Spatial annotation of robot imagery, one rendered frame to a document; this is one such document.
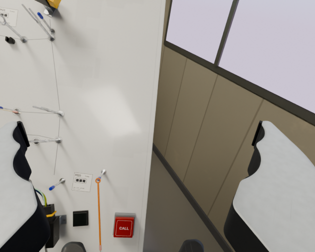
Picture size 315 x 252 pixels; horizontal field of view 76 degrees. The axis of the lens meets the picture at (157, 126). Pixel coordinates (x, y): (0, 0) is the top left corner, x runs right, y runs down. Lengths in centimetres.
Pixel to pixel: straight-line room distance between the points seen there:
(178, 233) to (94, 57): 162
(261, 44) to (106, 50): 94
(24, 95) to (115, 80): 25
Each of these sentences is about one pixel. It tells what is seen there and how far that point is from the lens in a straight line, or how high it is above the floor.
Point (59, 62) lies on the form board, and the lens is 65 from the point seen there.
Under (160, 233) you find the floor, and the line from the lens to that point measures 191.
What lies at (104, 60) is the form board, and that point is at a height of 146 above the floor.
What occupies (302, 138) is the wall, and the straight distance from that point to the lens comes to 126.
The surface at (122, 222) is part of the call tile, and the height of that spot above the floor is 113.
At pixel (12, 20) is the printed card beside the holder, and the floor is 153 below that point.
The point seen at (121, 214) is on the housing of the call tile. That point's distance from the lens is 61.
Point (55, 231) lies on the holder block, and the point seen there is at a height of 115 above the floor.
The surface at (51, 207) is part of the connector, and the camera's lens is 57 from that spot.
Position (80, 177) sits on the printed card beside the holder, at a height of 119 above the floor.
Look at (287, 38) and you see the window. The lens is 127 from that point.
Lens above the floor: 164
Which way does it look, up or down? 32 degrees down
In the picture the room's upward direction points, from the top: 10 degrees clockwise
